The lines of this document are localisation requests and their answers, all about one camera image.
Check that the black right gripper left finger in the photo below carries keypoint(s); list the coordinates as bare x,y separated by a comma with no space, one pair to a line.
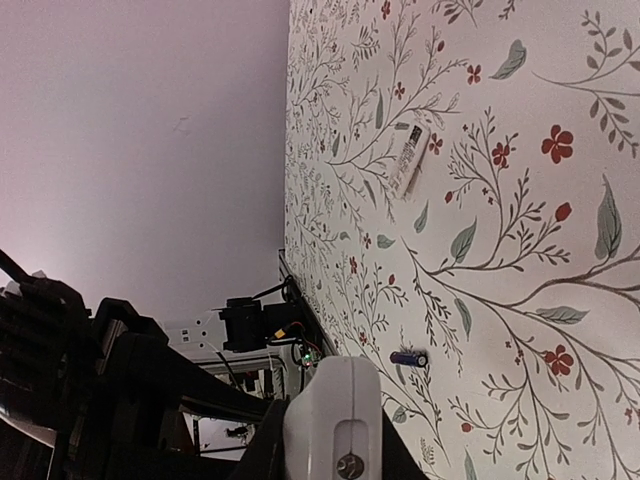
264,458

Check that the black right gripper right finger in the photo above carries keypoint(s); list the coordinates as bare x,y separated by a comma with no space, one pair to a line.
397,461

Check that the white battery cover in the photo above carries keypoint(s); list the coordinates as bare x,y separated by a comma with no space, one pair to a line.
412,143

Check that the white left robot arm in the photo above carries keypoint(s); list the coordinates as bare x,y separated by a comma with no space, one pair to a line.
105,390

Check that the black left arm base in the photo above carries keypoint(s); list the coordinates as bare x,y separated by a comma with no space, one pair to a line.
264,320

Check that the floral patterned table mat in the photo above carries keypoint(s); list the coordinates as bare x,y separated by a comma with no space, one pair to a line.
512,260

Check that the aluminium table edge rail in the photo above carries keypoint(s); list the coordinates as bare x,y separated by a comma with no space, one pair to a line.
314,331

